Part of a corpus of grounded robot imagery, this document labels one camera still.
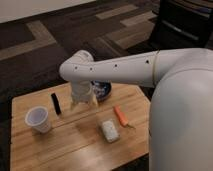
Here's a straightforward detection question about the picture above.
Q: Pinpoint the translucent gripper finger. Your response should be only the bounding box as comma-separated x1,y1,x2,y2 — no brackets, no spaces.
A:
70,101,78,110
90,95,99,107

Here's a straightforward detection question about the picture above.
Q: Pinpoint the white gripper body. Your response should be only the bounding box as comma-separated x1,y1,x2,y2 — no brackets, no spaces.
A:
71,82,93,103

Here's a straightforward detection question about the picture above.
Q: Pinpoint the dark blue ceramic bowl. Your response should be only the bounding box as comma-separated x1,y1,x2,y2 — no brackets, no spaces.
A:
92,81,112,101

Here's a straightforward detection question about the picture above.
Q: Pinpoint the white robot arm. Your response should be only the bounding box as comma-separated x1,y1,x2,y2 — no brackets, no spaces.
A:
59,48,213,171

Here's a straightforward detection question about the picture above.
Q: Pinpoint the black marker bar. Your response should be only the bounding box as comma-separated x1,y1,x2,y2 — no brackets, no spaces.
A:
51,93,61,115

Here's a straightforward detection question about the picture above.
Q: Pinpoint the orange carrot toy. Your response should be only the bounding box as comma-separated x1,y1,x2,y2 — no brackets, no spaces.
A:
113,106,131,128

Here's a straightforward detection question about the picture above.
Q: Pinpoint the clear plastic cup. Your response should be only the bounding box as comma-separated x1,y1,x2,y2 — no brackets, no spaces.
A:
25,106,51,133

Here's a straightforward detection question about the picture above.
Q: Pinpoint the black cabinet furniture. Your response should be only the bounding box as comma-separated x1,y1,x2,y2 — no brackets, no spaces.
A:
148,0,213,50

